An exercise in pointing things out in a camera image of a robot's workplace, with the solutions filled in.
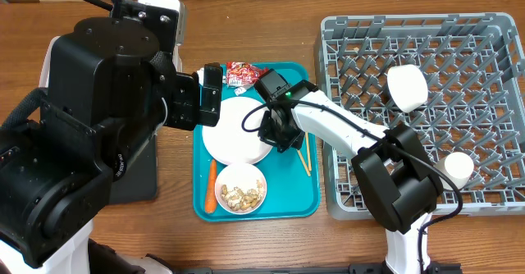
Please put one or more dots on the crumpled white tissue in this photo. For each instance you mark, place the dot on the crumpled white tissue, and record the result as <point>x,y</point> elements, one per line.
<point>200,73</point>

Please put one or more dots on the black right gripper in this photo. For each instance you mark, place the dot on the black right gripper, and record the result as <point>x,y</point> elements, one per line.
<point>278,130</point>

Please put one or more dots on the large white plate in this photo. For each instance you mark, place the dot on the large white plate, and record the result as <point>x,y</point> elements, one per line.
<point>227,142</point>

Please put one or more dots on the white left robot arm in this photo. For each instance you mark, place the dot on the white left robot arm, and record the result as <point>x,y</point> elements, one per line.
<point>108,87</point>

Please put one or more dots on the clear plastic bin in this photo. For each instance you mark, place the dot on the clear plastic bin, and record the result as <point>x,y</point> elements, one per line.
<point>44,76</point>

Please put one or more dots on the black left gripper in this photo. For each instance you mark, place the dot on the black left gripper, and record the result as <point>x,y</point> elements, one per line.
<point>187,115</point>

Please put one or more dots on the wooden chopstick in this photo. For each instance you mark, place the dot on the wooden chopstick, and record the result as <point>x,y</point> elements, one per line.
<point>305,165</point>
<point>308,152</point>

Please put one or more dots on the orange carrot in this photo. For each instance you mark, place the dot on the orange carrot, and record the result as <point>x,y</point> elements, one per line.
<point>210,202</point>

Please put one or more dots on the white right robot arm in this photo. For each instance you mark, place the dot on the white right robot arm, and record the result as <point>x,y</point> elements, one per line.
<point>396,178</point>

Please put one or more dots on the red snack wrapper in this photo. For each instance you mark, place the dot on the red snack wrapper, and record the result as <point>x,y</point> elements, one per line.
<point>243,74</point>

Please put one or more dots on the pink bowl with food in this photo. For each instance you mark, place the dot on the pink bowl with food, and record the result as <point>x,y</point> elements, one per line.
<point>240,188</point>

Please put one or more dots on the black tray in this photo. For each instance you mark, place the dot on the black tray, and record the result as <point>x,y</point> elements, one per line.
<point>140,183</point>

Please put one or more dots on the white bowl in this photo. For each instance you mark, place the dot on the white bowl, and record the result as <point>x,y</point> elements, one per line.
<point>407,87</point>

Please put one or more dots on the pale green cup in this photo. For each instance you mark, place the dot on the pale green cup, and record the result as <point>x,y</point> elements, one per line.
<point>458,167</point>

